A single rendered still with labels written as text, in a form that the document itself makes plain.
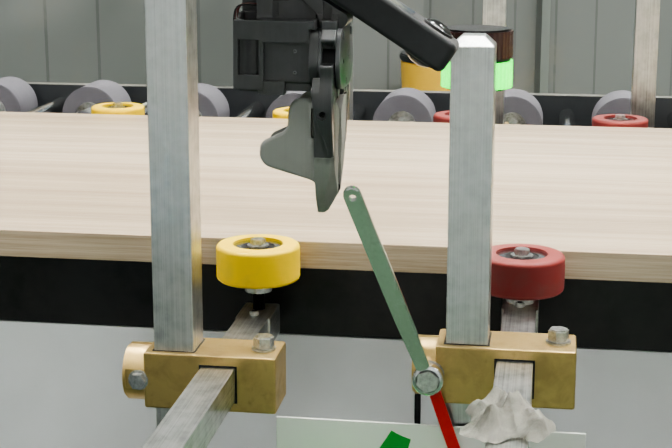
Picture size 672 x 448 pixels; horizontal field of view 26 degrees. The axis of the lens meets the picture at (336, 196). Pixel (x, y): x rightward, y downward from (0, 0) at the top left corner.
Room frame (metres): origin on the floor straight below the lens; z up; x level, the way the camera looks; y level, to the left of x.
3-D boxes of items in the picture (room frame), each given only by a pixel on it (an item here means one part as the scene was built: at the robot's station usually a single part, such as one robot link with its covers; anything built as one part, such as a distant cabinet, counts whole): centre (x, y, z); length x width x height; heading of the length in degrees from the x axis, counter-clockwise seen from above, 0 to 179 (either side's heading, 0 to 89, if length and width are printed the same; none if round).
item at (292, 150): (1.09, 0.03, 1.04); 0.06 x 0.03 x 0.09; 82
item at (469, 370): (1.17, -0.13, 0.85); 0.13 x 0.06 x 0.05; 81
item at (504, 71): (1.21, -0.12, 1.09); 0.06 x 0.06 x 0.02
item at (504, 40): (1.21, -0.12, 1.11); 0.06 x 0.06 x 0.02
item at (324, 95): (1.09, 0.01, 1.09); 0.05 x 0.02 x 0.09; 172
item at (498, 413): (1.00, -0.13, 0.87); 0.09 x 0.07 x 0.02; 171
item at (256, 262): (1.35, 0.07, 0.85); 0.08 x 0.08 x 0.11
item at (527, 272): (1.31, -0.17, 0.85); 0.08 x 0.08 x 0.11
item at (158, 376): (1.20, 0.11, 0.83); 0.13 x 0.06 x 0.05; 81
